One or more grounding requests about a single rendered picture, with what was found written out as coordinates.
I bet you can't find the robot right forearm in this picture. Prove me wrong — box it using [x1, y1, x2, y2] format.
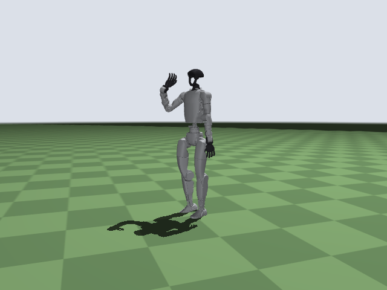
[160, 86, 169, 106]

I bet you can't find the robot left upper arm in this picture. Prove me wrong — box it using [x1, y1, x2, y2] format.
[200, 91, 212, 121]

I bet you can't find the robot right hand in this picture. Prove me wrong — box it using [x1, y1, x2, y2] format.
[163, 73, 177, 93]

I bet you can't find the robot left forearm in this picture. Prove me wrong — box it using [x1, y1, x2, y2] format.
[204, 114, 213, 143]

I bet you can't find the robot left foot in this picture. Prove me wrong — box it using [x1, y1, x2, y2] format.
[190, 209, 207, 219]

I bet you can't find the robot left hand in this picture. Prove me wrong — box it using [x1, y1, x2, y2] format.
[204, 137, 215, 158]

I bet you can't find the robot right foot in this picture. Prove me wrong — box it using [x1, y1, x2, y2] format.
[180, 203, 198, 213]

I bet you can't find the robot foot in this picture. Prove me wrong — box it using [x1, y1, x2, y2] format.
[180, 203, 198, 213]
[190, 209, 207, 219]

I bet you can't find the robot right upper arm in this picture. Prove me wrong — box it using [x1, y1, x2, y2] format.
[164, 92, 186, 112]

